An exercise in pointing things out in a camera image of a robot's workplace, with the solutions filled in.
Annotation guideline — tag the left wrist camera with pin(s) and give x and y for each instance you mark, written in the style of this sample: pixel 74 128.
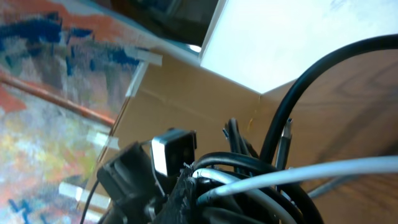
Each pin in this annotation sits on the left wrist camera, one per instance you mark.
pixel 173 149

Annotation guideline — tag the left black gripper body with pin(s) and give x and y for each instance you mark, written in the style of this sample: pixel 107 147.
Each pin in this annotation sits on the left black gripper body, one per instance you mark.
pixel 128 180

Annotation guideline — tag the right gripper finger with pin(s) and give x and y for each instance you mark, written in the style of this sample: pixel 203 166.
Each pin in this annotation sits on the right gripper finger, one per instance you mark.
pixel 181 206

